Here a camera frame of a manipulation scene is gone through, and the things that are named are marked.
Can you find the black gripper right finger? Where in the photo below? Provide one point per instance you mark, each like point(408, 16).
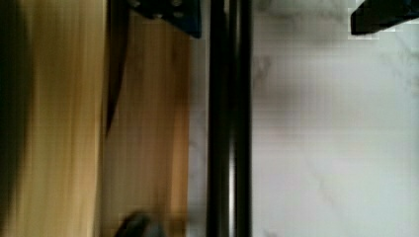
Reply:
point(373, 16)

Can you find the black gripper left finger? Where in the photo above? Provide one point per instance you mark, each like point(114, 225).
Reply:
point(185, 15)

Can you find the light wooden drawer cabinet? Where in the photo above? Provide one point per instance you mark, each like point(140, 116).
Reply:
point(94, 119)

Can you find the black metal drawer handle bar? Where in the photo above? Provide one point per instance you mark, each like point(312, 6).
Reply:
point(229, 203)

